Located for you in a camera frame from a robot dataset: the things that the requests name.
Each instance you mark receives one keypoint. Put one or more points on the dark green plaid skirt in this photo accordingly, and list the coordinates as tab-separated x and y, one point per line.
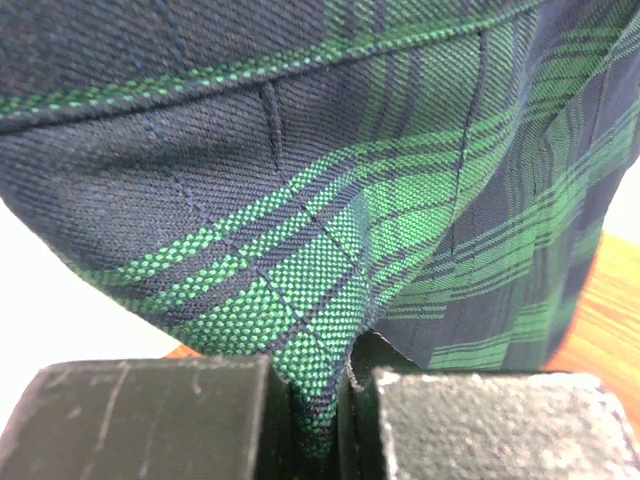
280	177

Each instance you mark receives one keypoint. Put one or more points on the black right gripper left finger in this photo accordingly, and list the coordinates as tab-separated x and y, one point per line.
175	419

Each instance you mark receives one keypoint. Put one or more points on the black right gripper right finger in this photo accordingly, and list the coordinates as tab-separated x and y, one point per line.
398	421

